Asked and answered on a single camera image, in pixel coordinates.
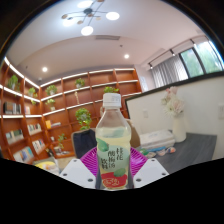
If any multi-bulb ceiling lamp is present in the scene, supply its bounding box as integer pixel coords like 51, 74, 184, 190
60, 0, 121, 37

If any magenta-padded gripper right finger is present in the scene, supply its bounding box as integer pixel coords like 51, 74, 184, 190
129, 147, 170, 190

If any clear drink bottle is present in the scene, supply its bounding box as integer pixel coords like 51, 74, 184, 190
94, 92, 132, 191

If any white tissue pack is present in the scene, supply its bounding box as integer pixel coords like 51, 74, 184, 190
139, 129, 176, 150

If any wooden shelf unit with books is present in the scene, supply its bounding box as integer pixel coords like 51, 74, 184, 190
0, 56, 143, 164

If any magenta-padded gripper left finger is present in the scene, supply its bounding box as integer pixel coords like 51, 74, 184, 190
59, 147, 100, 190

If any dark office chair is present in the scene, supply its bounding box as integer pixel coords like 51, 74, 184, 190
71, 128, 98, 159

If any ceiling air vent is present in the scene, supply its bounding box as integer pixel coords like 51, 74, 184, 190
94, 34, 121, 42

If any grey curtain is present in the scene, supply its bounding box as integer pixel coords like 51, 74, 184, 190
149, 54, 188, 88

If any tan chair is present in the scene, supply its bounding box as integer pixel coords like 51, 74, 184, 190
126, 119, 142, 149

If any window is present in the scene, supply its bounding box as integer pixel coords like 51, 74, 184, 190
179, 39, 224, 74

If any black ceiling light track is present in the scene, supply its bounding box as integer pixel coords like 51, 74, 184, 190
147, 39, 198, 69

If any white vase with flowers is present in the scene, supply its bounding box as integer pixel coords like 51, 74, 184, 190
160, 86, 188, 144

